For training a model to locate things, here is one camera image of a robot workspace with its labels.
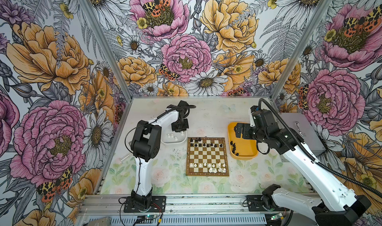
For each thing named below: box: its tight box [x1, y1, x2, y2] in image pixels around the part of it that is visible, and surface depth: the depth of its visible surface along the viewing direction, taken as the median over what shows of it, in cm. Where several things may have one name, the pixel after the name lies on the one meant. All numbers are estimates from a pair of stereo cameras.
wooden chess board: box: [186, 136, 230, 177], surface depth 91 cm
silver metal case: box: [280, 112, 326, 157], surface depth 85 cm
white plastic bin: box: [160, 110, 188, 144], surface depth 73 cm
